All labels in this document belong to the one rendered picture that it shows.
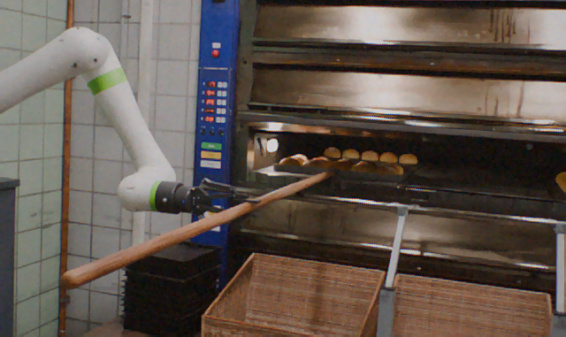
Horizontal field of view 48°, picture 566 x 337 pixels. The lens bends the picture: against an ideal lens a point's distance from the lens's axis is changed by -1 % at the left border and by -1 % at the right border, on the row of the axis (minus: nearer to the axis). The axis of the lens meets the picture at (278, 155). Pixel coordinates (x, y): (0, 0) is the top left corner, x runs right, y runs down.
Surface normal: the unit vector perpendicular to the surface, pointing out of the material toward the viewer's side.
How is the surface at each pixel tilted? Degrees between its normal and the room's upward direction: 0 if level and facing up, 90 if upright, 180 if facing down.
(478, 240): 70
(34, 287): 90
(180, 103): 90
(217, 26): 90
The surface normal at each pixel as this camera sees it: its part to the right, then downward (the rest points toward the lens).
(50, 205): 0.94, 0.08
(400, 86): -0.29, -0.28
